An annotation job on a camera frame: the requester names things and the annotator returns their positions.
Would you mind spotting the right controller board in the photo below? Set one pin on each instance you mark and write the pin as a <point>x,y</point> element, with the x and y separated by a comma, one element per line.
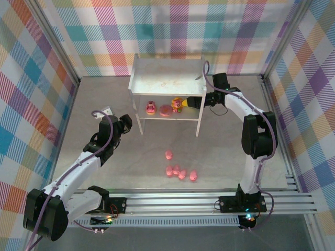
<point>247,222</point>

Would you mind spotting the pink doll cupcake toy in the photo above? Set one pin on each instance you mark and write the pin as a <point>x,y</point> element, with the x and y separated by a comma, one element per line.
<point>151,108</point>

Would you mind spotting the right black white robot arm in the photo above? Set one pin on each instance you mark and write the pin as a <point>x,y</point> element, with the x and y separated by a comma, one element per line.
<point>257,136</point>

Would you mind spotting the controller board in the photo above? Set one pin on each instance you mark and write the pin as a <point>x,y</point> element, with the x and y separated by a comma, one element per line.
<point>100,221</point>
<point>247,222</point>

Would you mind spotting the left controller board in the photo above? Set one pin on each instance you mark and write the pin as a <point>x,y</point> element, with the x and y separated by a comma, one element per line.
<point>100,221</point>

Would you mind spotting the aluminium mounting rail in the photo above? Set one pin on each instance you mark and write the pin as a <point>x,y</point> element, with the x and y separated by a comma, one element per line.
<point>170,202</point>

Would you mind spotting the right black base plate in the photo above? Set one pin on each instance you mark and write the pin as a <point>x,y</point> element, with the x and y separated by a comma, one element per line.
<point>227,204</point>

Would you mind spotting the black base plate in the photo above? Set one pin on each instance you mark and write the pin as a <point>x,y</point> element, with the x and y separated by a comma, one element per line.
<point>227,204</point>
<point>120,205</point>

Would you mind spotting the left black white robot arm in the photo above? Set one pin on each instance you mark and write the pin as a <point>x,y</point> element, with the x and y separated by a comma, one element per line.
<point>68,177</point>

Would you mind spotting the yellow flower face toy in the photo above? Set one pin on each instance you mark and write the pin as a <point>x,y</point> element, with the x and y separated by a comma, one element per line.
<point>177,104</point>

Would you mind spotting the pink plastic pig toy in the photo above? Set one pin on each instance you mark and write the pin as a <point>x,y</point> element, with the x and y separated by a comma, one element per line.
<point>169,171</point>
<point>176,169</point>
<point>169,155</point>
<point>193,176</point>
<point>182,174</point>

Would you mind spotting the white two-tier shelf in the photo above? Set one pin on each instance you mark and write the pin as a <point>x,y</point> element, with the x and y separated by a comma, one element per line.
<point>167,78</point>

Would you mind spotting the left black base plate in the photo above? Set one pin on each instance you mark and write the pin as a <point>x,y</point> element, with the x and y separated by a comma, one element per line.
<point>120,205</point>

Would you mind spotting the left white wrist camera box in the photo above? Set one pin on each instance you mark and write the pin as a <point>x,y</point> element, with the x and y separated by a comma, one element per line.
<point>107,109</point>

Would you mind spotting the aluminium frame post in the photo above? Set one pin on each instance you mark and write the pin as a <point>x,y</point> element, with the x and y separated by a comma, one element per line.
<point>55,39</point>
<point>284,39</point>

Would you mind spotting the pink donut toy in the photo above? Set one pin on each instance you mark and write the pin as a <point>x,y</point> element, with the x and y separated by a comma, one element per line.
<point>166,110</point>

